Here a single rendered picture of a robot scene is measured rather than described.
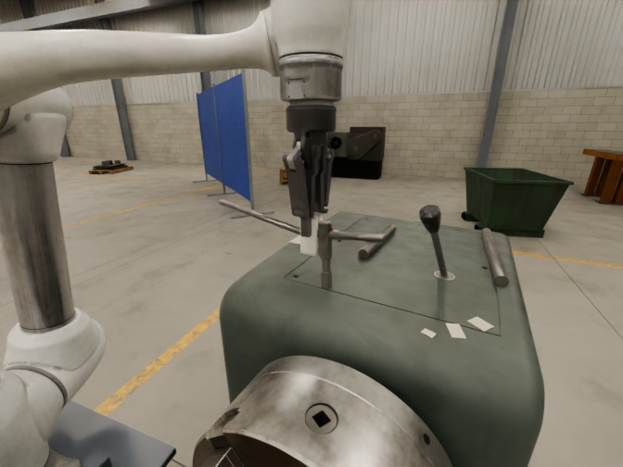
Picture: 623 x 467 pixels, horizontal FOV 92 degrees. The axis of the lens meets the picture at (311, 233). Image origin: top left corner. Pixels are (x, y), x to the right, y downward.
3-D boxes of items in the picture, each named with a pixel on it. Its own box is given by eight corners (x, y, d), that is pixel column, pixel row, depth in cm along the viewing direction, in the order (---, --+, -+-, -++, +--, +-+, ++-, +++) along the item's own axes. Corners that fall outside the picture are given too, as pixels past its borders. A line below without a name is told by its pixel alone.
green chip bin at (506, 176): (455, 214, 547) (464, 167, 518) (512, 216, 532) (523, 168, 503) (481, 239, 423) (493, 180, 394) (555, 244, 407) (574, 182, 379)
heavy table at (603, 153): (570, 189, 760) (582, 148, 726) (592, 190, 744) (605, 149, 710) (600, 203, 620) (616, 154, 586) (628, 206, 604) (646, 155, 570)
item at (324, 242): (335, 285, 52) (333, 220, 50) (329, 290, 50) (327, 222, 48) (324, 283, 53) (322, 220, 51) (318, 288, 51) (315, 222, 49)
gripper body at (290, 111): (303, 107, 49) (303, 163, 53) (273, 103, 42) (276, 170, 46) (345, 105, 46) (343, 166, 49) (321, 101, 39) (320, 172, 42)
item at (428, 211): (419, 228, 50) (423, 200, 49) (439, 231, 49) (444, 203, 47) (414, 235, 47) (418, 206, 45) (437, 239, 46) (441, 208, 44)
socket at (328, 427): (323, 417, 34) (324, 398, 33) (341, 442, 31) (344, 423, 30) (298, 432, 32) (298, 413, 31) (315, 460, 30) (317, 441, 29)
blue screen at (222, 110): (192, 182, 856) (180, 92, 776) (221, 180, 893) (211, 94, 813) (231, 219, 518) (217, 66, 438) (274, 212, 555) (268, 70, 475)
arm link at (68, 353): (-6, 421, 68) (62, 352, 89) (70, 422, 70) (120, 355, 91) (-121, 32, 43) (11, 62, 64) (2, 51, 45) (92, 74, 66)
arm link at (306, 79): (265, 57, 41) (267, 106, 43) (325, 50, 37) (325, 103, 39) (298, 69, 48) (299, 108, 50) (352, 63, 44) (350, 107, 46)
